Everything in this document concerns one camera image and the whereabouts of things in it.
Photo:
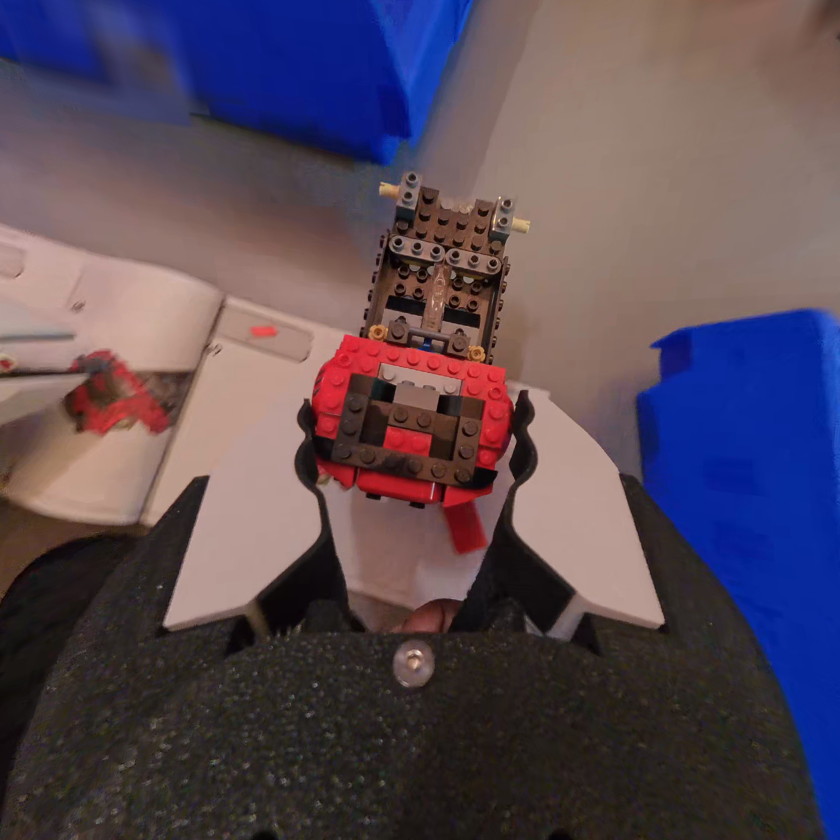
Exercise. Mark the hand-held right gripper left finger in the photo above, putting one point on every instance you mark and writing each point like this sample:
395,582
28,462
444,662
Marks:
249,538

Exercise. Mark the blue plastic storage bin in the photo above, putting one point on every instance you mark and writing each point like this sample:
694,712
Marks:
754,459
295,65

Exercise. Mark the red and black lego car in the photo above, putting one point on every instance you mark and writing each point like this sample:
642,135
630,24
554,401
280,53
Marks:
420,407

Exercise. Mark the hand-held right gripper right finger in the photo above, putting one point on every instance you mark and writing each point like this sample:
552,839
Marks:
584,525

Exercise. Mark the person's right hand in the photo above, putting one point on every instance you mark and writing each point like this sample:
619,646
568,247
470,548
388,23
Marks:
430,617

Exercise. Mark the lego instruction booklet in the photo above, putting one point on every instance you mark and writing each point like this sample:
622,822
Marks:
229,426

